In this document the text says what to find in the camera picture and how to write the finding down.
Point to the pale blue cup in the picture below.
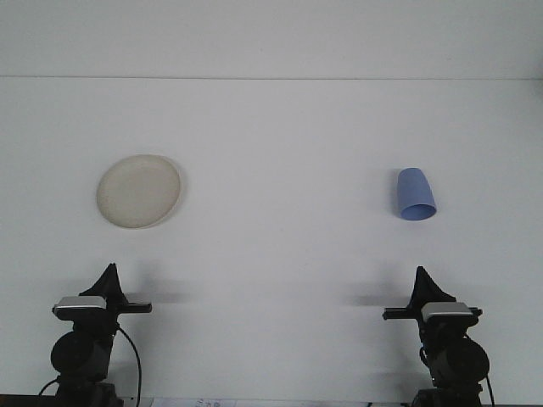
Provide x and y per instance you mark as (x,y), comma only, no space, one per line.
(413,191)

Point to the pale round plate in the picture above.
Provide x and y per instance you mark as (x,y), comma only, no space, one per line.
(138,191)

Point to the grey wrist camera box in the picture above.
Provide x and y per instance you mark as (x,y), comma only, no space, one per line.
(447,313)
(78,307)

